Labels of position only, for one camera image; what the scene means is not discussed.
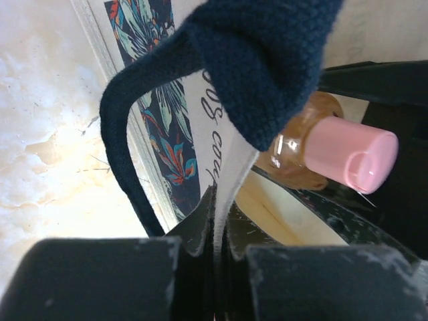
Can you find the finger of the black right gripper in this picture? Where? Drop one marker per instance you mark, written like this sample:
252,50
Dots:
396,93
349,225

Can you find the beige canvas tote bag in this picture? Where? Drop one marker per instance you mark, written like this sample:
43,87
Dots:
197,90

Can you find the orange lotion bottle pink cap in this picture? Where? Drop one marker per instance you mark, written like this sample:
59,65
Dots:
318,145

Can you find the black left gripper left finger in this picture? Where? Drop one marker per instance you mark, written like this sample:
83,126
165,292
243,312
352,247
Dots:
158,278

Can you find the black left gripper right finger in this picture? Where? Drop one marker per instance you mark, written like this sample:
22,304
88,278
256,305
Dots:
264,280

